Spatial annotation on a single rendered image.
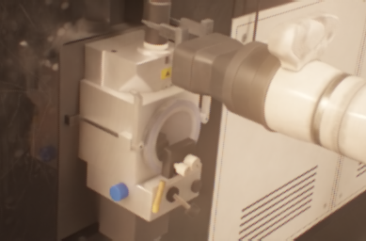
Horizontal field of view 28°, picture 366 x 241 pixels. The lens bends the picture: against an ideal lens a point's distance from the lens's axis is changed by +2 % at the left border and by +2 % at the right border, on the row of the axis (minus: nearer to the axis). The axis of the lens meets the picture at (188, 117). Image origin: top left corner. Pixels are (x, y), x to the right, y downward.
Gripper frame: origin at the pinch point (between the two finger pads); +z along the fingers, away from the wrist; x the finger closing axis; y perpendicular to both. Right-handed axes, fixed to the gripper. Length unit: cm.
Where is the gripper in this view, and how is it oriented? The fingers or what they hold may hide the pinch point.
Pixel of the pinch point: (151, 19)
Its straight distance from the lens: 78.6
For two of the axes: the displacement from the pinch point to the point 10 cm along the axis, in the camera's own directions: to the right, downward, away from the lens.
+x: 6.5, -2.7, 7.1
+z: -7.5, -3.3, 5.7
